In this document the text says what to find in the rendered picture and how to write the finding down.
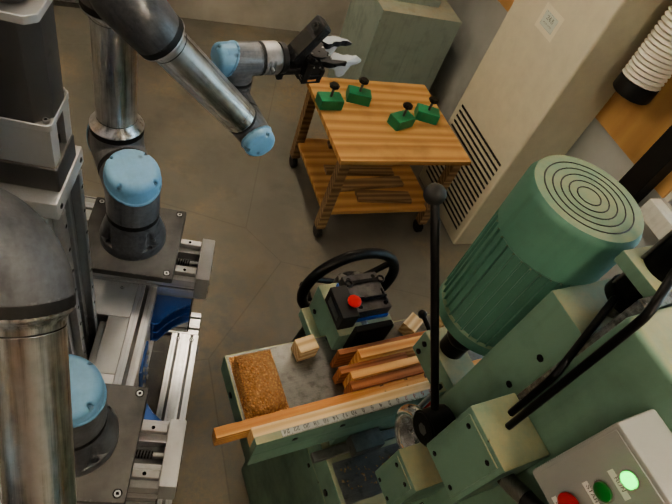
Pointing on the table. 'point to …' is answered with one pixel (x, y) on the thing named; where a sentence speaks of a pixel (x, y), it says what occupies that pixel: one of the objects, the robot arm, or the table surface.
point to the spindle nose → (452, 347)
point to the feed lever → (432, 422)
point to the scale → (353, 413)
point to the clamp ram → (366, 333)
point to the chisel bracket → (454, 368)
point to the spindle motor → (538, 248)
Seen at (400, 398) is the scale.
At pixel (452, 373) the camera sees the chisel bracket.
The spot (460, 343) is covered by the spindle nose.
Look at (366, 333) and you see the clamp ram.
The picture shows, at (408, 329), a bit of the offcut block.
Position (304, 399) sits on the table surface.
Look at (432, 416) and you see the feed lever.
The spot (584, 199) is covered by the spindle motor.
